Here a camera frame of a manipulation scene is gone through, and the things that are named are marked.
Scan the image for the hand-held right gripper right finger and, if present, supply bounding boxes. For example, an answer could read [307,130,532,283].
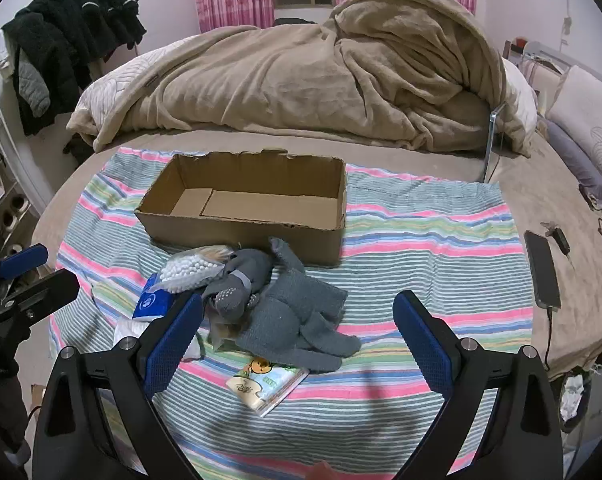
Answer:
[392,290,564,480]

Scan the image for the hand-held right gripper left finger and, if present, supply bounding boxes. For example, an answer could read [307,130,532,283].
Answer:
[32,291,204,480]

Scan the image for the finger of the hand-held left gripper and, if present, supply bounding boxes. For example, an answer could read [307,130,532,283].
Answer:
[0,243,49,281]
[2,269,80,322]

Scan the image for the blue tissue packet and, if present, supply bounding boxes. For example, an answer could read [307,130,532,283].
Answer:
[132,272,185,322]

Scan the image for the white cloth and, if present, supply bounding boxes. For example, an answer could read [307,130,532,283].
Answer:
[114,317,203,362]

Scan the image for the clear plastic packet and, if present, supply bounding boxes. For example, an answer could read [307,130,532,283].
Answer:
[208,320,243,354]

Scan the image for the bag of white balls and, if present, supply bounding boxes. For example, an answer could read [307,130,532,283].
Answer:
[158,245,235,295]

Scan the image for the grey non-slip sock pair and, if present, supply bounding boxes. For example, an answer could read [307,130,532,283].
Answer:
[201,248,277,322]

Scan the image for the cartoon printed packet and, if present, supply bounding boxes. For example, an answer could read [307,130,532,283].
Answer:
[225,355,311,419]

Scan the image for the grey knit glove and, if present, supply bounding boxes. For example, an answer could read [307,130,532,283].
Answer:
[235,305,363,374]

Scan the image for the cardboard box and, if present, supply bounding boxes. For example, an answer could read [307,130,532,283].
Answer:
[134,148,348,267]

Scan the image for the grey socks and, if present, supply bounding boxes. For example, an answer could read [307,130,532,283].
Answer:
[267,237,350,322]

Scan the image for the person's left forearm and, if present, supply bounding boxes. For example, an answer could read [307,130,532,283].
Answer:
[0,372,32,467]

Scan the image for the shoe rack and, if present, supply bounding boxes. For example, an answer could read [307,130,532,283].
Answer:
[0,107,33,263]

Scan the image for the striped cloth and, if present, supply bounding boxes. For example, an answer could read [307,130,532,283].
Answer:
[48,147,534,480]

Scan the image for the black smartphone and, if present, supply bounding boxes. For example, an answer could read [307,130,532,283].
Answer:
[524,230,562,310]

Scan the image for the waste bin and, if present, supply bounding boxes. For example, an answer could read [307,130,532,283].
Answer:
[560,364,602,433]

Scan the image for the grey quilted garment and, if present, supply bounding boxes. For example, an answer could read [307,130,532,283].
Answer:
[13,61,52,119]

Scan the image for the bed with beige sheet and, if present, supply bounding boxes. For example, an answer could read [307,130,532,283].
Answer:
[31,125,602,381]

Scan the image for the white patterned quilt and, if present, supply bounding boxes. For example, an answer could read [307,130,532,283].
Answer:
[75,37,202,127]

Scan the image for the black hanging clothing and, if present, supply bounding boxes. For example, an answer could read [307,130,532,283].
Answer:
[1,0,148,137]

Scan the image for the grey pillow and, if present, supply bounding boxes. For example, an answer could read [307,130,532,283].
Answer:
[543,117,602,203]

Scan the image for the beige blanket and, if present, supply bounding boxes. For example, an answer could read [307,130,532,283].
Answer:
[66,0,532,156]

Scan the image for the white floral pillow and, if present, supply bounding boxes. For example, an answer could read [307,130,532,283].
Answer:
[546,65,602,201]

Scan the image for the grey headboard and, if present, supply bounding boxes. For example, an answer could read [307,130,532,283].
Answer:
[521,41,602,92]

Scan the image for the black charging cable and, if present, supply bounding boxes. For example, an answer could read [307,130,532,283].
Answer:
[543,306,555,372]

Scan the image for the metal frame stand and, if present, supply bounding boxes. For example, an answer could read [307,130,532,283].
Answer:
[482,101,508,184]

